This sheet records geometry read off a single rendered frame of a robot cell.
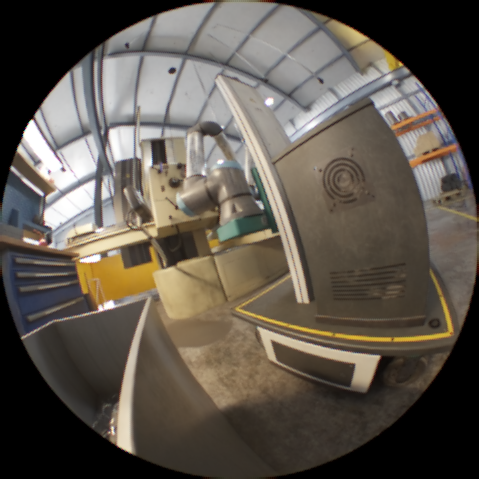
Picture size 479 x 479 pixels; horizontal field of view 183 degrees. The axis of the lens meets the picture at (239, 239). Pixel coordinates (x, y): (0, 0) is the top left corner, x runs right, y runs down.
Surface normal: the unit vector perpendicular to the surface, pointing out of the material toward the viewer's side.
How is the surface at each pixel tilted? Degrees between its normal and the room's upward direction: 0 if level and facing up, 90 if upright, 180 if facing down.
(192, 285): 90
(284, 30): 169
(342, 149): 90
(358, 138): 90
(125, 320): 90
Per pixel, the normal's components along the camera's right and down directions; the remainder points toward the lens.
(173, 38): 0.13, 0.98
